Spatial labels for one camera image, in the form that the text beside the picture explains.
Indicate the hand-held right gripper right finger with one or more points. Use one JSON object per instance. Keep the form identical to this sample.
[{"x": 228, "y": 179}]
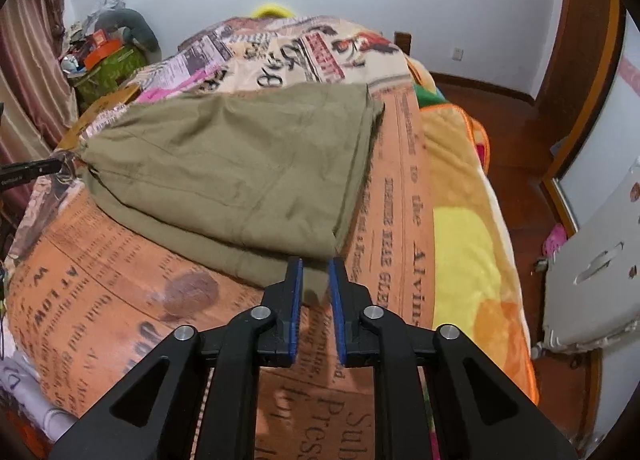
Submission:
[{"x": 334, "y": 300}]

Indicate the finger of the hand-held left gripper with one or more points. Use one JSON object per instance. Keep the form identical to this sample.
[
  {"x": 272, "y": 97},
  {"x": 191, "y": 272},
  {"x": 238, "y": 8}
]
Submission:
[{"x": 27, "y": 173}]

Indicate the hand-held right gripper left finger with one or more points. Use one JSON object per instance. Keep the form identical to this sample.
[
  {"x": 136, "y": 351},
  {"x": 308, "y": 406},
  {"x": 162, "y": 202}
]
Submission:
[{"x": 297, "y": 290}]

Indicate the khaki pants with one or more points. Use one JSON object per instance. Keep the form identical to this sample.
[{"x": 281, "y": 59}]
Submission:
[{"x": 240, "y": 165}]

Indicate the light wooden stool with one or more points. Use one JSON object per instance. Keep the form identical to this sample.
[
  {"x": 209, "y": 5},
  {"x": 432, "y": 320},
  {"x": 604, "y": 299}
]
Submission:
[{"x": 107, "y": 103}]

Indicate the newspaper print blanket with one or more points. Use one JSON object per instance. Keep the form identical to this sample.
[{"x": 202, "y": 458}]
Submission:
[{"x": 100, "y": 260}]

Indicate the silver blue round object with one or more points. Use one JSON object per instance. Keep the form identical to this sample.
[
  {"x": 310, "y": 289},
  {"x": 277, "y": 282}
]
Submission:
[{"x": 71, "y": 63}]

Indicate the striped pink beige curtain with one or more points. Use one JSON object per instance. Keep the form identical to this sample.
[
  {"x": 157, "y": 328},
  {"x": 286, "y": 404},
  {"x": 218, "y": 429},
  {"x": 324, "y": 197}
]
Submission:
[{"x": 35, "y": 40}]

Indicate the flat orange box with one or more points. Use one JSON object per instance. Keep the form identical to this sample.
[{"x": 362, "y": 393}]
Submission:
[{"x": 102, "y": 54}]

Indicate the orange yellow plush blanket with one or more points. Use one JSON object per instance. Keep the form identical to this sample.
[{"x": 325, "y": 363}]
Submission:
[{"x": 465, "y": 240}]

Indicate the small red orange box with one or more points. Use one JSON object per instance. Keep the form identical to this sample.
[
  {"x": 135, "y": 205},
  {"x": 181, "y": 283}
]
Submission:
[{"x": 99, "y": 38}]

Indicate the white crumpled cloth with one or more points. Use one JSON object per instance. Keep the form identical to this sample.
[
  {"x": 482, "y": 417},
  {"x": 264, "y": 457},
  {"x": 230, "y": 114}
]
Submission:
[{"x": 102, "y": 8}]

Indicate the grey plush pillow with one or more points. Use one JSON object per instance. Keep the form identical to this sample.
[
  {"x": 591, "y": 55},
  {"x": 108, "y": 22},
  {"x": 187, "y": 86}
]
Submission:
[{"x": 135, "y": 25}]

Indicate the white plastic stool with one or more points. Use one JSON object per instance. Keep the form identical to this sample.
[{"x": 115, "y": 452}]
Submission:
[{"x": 590, "y": 290}]

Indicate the yellow foam tube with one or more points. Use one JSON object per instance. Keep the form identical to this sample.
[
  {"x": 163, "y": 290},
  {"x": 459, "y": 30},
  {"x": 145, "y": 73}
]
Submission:
[{"x": 272, "y": 9}]

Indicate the wooden bed post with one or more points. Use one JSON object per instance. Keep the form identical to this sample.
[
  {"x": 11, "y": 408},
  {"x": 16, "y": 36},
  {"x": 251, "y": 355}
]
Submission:
[{"x": 402, "y": 44}]

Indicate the white wall outlet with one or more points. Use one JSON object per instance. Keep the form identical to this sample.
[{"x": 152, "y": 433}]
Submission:
[{"x": 457, "y": 54}]

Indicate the wooden door frame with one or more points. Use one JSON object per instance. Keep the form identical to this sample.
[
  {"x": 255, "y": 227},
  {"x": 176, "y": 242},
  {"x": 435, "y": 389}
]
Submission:
[{"x": 575, "y": 40}]

